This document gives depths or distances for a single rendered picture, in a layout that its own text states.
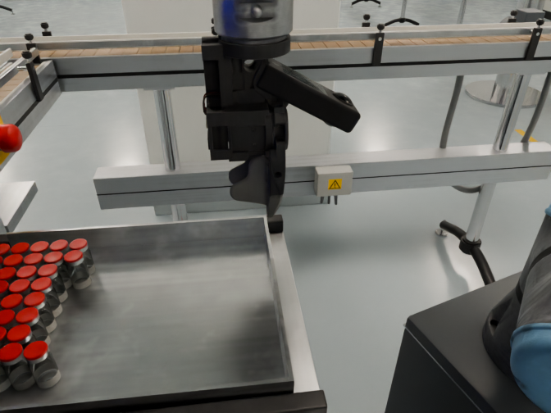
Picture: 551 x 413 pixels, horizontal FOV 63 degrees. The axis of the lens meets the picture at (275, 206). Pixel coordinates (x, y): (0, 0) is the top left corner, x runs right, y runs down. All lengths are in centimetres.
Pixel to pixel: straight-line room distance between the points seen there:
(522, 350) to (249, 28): 35
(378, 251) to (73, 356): 166
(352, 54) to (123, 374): 109
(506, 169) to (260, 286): 137
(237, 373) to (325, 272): 144
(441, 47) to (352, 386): 107
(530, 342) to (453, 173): 132
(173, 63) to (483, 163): 110
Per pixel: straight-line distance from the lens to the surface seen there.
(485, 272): 192
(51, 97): 131
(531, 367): 44
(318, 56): 134
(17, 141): 73
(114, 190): 154
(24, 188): 85
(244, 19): 42
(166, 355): 50
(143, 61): 133
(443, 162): 166
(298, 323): 52
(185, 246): 63
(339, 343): 165
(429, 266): 202
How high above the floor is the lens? 127
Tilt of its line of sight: 34 degrees down
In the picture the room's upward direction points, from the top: straight up
